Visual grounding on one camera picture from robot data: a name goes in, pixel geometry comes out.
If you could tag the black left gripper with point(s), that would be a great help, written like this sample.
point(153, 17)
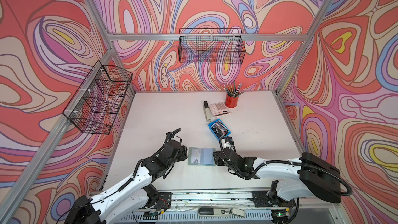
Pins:
point(183, 153)

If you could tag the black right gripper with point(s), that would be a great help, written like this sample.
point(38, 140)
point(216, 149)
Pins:
point(218, 160)

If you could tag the white card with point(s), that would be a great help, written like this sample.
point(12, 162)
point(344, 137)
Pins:
point(196, 156)

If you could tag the mint green card holder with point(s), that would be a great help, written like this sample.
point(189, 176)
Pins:
point(207, 157)

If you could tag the blue plastic card tray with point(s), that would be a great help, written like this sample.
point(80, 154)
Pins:
point(210, 124)

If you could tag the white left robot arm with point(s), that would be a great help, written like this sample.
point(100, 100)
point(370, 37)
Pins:
point(133, 192)

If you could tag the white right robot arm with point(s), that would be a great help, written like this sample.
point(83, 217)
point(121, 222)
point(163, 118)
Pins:
point(307, 176)

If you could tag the stack of cards in tray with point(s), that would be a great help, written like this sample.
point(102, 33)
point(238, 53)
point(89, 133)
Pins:
point(218, 129)

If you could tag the beige stapler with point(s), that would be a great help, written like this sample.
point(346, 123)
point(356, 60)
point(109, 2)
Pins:
point(207, 111)

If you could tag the pink desk calculator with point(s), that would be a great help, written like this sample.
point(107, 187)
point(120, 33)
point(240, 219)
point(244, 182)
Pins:
point(218, 109)

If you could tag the red metal pencil bucket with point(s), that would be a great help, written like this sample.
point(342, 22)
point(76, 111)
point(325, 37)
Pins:
point(231, 102)

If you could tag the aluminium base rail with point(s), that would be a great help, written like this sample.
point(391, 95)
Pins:
point(179, 206)

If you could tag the grey handheld device on rail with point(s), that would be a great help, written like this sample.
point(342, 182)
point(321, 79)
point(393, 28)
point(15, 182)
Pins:
point(221, 212)

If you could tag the black wire basket left wall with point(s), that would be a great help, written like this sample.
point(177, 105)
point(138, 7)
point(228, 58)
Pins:
point(102, 91)

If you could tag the black wire basket wall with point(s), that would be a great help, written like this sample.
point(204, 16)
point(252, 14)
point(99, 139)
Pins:
point(102, 91)
point(211, 45)

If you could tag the black wire basket back wall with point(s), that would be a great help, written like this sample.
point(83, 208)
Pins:
point(211, 45)

